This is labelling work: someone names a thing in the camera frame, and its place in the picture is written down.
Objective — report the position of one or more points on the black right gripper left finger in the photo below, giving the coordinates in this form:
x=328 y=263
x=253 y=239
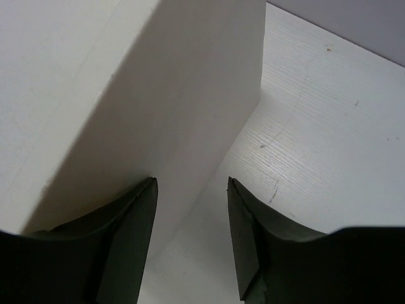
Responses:
x=97 y=258

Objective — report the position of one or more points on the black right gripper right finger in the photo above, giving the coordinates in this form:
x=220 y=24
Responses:
x=278 y=260

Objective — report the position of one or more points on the white drawer cabinet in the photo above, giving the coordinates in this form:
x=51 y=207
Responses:
x=96 y=96

